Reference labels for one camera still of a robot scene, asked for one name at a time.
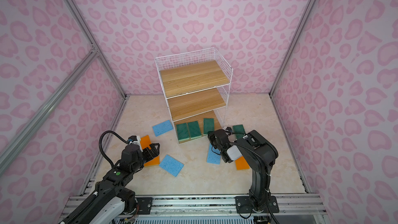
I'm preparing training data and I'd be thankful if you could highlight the green sponge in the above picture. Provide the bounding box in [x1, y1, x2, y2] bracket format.
[232, 124, 246, 140]
[176, 123, 190, 142]
[187, 121, 202, 140]
[203, 118, 215, 135]

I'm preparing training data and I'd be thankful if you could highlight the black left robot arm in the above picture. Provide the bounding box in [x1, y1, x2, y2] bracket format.
[60, 130, 160, 224]

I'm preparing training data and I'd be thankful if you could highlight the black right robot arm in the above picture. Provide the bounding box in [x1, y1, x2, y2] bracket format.
[207, 128, 279, 215]

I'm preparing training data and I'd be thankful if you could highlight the blue sponge near shelf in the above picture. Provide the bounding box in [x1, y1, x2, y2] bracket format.
[152, 120, 174, 137]

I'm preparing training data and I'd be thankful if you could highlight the orange sponge lower left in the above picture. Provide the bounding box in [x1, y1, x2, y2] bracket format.
[144, 156, 160, 167]

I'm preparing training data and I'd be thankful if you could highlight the orange sponge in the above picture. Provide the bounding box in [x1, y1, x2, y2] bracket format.
[144, 156, 160, 167]
[140, 135, 152, 150]
[235, 157, 250, 171]

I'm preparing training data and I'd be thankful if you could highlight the orange sponge upper left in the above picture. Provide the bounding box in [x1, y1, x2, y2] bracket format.
[140, 135, 152, 150]

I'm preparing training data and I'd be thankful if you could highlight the blue sponge centre right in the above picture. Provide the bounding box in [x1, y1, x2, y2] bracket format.
[206, 144, 221, 165]

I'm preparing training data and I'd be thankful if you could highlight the blue sponge lower left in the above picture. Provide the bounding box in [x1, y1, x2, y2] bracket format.
[159, 155, 184, 177]

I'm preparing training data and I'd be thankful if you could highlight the orange sponge right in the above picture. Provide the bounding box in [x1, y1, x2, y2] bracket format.
[235, 157, 250, 171]

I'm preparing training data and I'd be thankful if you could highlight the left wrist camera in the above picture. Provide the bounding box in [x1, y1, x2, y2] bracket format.
[127, 135, 141, 145]

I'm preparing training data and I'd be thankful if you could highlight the white wire wooden shelf rack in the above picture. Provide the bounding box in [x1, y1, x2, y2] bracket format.
[155, 47, 233, 144]

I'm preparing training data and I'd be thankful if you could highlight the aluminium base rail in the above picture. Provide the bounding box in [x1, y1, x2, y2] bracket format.
[57, 193, 332, 224]

